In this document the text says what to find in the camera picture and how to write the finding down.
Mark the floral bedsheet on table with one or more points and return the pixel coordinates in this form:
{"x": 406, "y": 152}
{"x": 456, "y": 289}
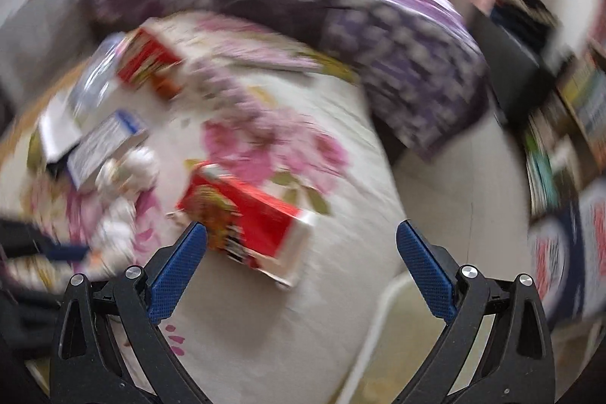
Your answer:
{"x": 263, "y": 107}

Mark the wooden bookshelf with books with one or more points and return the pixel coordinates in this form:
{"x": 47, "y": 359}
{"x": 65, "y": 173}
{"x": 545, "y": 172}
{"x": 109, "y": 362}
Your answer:
{"x": 564, "y": 141}

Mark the white plastic bag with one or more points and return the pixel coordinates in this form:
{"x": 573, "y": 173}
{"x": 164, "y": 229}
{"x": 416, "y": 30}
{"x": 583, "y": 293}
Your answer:
{"x": 120, "y": 183}

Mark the red snack box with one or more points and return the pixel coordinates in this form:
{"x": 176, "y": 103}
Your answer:
{"x": 148, "y": 60}

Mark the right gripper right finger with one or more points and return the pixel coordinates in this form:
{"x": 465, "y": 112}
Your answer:
{"x": 495, "y": 347}

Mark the red paper noodle cup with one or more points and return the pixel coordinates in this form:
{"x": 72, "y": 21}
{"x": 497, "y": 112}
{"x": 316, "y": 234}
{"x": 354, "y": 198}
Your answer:
{"x": 246, "y": 224}

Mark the black bench with clothes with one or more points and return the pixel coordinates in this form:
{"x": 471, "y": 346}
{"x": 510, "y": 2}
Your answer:
{"x": 513, "y": 37}

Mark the blue white Ganten carton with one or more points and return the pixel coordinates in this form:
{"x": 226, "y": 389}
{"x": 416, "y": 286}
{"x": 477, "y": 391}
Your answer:
{"x": 557, "y": 267}

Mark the purple patterned bed quilt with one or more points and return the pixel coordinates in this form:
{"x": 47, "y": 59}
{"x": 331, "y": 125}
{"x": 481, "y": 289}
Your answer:
{"x": 424, "y": 75}

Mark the white blue cardboard box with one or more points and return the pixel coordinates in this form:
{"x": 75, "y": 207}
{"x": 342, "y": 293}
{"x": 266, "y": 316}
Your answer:
{"x": 111, "y": 139}

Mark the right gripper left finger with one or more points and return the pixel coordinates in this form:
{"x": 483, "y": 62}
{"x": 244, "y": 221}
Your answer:
{"x": 108, "y": 347}

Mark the grey striped fabric panel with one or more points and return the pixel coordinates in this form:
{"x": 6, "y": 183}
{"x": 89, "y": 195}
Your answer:
{"x": 38, "y": 43}

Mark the clear plastic water bottle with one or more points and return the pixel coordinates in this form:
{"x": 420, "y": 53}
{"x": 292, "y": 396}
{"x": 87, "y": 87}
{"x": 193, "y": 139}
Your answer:
{"x": 98, "y": 79}

